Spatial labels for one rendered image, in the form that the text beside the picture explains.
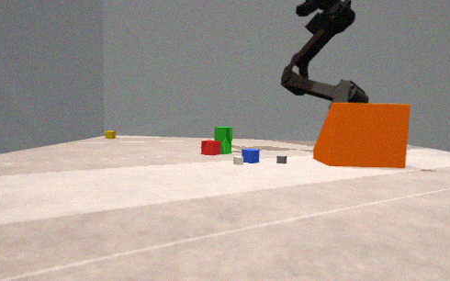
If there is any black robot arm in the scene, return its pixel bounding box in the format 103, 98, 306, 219
281, 0, 368, 109

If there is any green block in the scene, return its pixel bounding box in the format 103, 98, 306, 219
214, 127, 232, 141
220, 140, 231, 154

